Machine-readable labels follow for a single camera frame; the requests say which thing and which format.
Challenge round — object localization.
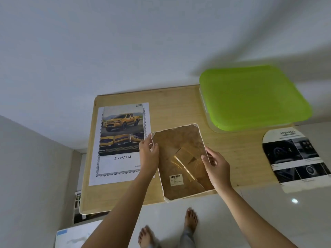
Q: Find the person's right hand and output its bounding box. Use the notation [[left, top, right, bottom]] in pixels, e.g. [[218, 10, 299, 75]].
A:
[[201, 147, 232, 189]]

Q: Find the person's left hand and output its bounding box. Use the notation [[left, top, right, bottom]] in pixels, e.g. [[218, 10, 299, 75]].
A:
[[139, 133, 160, 177]]

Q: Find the white picture frame brown backing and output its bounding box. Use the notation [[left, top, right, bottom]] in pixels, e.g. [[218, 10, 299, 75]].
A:
[[151, 123, 215, 202]]

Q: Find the person's left forearm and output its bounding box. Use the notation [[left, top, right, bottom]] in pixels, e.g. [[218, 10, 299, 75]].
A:
[[81, 168, 159, 248]]

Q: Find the person's right forearm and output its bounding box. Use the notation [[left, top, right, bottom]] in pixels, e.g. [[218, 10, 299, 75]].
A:
[[214, 184, 299, 248]]

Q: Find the white barcode sticker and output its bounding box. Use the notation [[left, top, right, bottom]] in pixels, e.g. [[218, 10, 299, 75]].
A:
[[169, 174, 183, 186]]

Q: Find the printed yellow truck poster sheet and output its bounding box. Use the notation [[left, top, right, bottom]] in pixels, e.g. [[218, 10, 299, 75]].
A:
[[89, 102, 156, 186]]

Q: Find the person's right foot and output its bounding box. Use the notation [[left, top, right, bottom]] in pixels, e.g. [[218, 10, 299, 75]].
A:
[[185, 208, 198, 234]]

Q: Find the person's foot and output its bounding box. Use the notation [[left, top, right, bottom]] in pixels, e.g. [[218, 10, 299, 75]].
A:
[[185, 208, 198, 234], [138, 225, 156, 248]]

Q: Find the person's grey trouser leg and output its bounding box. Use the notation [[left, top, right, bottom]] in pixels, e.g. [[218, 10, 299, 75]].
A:
[[179, 227, 196, 248]]

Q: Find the plastic container with green lid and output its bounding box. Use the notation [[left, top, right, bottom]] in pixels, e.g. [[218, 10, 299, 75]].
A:
[[199, 65, 313, 134]]

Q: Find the person's left foot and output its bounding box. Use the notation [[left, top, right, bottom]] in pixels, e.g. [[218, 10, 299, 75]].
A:
[[138, 225, 156, 248]]

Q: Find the cut car interior brochure page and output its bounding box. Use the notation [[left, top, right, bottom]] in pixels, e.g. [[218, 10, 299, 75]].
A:
[[262, 127, 331, 193]]

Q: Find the dark printed brochure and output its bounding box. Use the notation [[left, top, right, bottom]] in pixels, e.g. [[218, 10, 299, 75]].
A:
[[74, 190, 109, 224]]

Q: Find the white flat box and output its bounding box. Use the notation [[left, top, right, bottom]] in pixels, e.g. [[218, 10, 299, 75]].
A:
[[56, 220, 104, 248]]

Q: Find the gold frame stand flap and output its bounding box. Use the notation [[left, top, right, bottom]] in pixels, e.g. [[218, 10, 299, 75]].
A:
[[174, 147, 207, 191]]

